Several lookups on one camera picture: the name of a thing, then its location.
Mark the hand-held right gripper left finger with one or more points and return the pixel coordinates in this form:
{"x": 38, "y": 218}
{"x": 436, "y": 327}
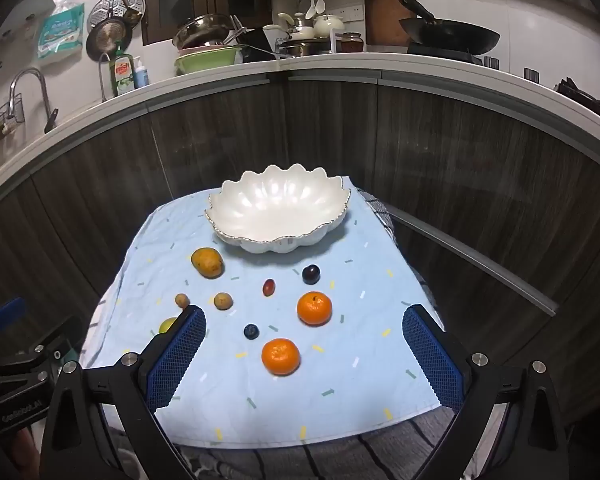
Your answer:
{"x": 177, "y": 355}

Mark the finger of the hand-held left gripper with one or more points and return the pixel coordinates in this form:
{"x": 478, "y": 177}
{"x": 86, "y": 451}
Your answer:
{"x": 45, "y": 342}
{"x": 5, "y": 310}

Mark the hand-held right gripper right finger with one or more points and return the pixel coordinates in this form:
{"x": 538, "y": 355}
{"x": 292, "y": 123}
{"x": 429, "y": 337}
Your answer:
{"x": 432, "y": 360}

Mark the green jujube fruit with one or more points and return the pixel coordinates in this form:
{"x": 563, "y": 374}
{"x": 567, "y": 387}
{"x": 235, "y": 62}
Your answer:
{"x": 166, "y": 326}

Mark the brown longan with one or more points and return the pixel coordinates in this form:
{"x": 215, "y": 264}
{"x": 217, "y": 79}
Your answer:
{"x": 223, "y": 301}
{"x": 182, "y": 300}

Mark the blueberry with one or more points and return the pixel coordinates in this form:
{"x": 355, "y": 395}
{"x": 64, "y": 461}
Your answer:
{"x": 251, "y": 331}

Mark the yellow mango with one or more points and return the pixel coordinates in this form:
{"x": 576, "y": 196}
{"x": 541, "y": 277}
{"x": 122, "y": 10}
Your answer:
{"x": 206, "y": 262}

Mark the orange tangerine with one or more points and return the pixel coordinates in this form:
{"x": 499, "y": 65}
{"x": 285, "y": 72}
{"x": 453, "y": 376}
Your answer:
{"x": 314, "y": 308}
{"x": 280, "y": 356}

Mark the red jujube date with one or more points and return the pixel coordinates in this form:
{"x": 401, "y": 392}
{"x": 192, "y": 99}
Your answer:
{"x": 268, "y": 287}

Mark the dark purple plum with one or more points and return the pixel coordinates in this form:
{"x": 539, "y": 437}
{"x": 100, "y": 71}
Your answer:
{"x": 310, "y": 274}

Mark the white scalloped bowl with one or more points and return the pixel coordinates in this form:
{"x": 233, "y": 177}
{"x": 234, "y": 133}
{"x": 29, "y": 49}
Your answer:
{"x": 280, "y": 210}

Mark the person's left hand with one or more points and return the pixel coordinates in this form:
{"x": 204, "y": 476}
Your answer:
{"x": 22, "y": 452}

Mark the light blue patterned tablecloth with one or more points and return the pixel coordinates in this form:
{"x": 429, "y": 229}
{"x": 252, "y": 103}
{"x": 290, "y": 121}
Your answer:
{"x": 355, "y": 360}

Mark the steel sink faucet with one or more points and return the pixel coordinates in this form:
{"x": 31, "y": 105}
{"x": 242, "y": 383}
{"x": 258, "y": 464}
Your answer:
{"x": 27, "y": 72}

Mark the green dish soap bottle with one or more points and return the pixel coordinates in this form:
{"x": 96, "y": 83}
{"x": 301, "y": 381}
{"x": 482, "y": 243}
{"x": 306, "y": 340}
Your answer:
{"x": 122, "y": 72}

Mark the blue pump bottle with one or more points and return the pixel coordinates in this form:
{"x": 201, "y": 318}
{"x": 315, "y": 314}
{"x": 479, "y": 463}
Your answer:
{"x": 140, "y": 76}

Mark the hanging frying pan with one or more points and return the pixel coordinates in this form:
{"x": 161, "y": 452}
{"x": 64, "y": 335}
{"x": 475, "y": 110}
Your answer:
{"x": 109, "y": 35}

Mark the green basin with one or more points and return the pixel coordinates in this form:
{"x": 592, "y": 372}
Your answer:
{"x": 207, "y": 62}

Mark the black metal rack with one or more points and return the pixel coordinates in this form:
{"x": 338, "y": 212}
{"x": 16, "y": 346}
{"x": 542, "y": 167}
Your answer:
{"x": 585, "y": 100}

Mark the small metal cup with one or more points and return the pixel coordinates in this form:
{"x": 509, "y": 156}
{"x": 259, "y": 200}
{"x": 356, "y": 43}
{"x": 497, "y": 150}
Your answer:
{"x": 531, "y": 74}
{"x": 490, "y": 61}

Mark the pink plate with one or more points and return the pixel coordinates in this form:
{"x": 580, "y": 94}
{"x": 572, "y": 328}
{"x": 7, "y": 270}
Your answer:
{"x": 205, "y": 50}

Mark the white kitchen countertop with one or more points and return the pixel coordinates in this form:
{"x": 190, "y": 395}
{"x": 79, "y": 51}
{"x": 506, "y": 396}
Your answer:
{"x": 330, "y": 62}

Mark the black box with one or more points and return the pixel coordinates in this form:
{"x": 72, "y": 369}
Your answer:
{"x": 252, "y": 45}

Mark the metal steamer basket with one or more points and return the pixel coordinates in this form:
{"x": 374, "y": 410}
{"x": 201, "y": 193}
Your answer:
{"x": 117, "y": 7}

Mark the black wok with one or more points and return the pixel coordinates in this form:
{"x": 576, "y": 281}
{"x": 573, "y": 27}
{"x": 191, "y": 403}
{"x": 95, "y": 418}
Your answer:
{"x": 447, "y": 35}

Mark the glass jar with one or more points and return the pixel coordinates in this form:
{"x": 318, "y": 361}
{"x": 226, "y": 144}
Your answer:
{"x": 351, "y": 42}

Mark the steel pan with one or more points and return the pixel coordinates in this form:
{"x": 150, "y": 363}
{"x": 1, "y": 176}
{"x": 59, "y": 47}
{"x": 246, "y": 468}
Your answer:
{"x": 305, "y": 50}

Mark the white enamel pot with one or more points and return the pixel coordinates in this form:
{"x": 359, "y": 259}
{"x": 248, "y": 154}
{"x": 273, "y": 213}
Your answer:
{"x": 300, "y": 30}

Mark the white teapot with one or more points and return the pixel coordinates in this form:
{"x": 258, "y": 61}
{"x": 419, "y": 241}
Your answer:
{"x": 327, "y": 25}

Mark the wooden cutting board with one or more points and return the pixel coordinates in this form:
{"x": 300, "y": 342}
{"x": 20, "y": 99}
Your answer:
{"x": 390, "y": 10}

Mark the aluminium rail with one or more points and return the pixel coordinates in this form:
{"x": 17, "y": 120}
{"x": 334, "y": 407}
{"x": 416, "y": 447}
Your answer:
{"x": 480, "y": 265}

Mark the plastic packet on wall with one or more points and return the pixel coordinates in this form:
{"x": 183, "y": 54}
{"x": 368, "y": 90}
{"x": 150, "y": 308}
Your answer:
{"x": 60, "y": 30}

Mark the wall socket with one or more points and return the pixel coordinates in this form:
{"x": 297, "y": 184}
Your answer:
{"x": 350, "y": 11}

